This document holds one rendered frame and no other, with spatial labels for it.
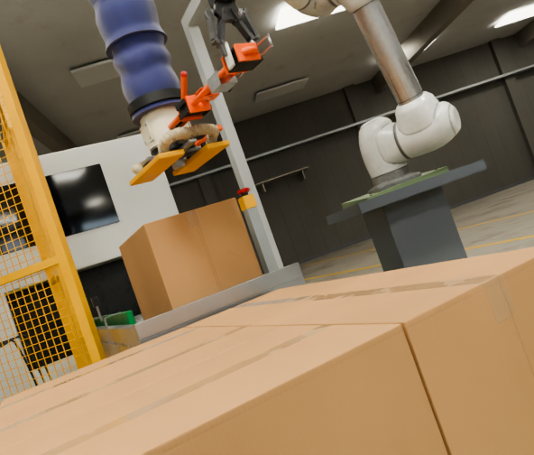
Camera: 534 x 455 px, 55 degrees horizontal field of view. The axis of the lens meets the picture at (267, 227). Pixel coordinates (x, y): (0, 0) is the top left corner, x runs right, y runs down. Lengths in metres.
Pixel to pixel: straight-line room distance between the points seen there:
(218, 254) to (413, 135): 0.87
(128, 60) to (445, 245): 1.36
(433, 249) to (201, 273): 0.89
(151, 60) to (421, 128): 1.01
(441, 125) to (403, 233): 0.41
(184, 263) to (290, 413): 1.39
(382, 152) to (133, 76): 0.97
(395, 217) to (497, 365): 1.17
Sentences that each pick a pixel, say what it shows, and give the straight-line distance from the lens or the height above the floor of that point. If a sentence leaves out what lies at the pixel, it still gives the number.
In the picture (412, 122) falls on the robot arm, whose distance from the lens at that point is 2.00.
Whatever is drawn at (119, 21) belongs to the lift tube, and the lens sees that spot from 2.08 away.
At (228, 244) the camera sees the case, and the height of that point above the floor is 0.77.
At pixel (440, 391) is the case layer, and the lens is 0.84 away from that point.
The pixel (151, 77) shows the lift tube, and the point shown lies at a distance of 1.99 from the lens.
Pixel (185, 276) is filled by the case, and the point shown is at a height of 0.71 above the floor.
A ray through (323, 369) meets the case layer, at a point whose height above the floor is 0.54.
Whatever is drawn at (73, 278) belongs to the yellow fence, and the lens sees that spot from 2.64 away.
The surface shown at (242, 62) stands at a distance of 1.50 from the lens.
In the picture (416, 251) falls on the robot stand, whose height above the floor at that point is 0.51.
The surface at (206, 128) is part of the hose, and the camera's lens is 1.87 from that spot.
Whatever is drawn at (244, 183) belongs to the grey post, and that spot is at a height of 1.38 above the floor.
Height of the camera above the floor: 0.72
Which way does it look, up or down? 2 degrees up
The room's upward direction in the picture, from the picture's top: 19 degrees counter-clockwise
